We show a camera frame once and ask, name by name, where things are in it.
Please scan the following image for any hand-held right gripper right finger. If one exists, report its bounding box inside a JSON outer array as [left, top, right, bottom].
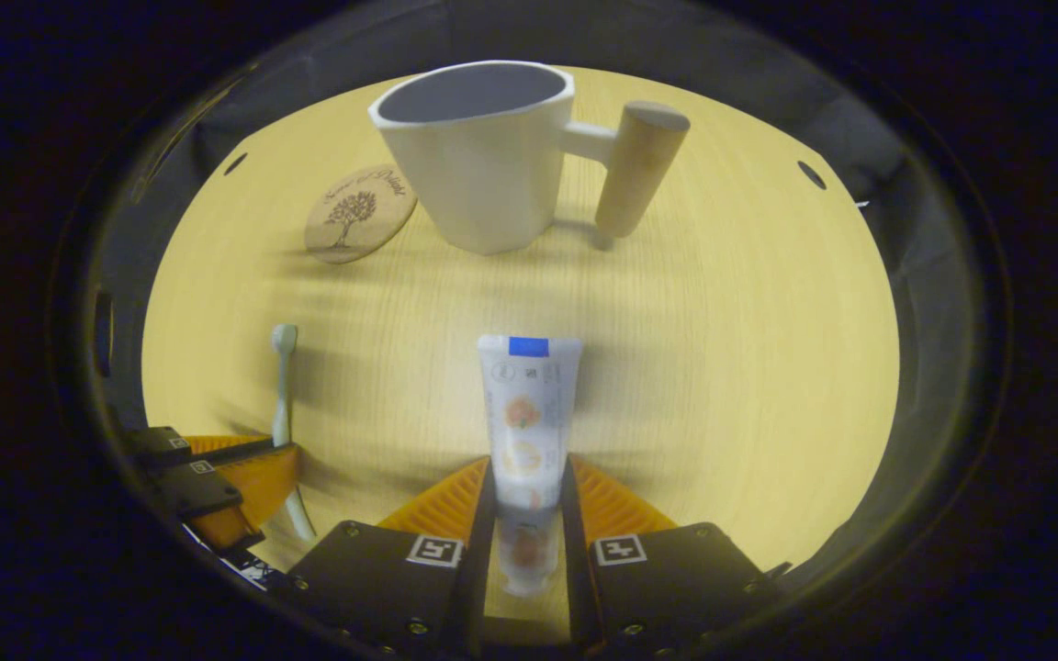
[[559, 453, 792, 661]]

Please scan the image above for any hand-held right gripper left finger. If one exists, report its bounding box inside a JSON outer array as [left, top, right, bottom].
[[272, 455, 499, 661]]

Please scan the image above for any pale green toothbrush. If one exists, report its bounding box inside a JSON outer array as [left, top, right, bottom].
[[271, 323, 317, 543]]

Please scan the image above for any white toothpaste tube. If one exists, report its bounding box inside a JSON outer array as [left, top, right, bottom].
[[477, 334, 583, 598]]

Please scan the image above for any round wooden coaster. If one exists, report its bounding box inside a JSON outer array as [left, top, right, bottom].
[[304, 164, 419, 265]]

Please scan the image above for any white cup with wooden handle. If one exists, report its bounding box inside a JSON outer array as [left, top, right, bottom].
[[368, 61, 691, 256]]

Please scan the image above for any light wooden desktop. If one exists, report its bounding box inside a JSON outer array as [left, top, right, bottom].
[[141, 64, 902, 644]]

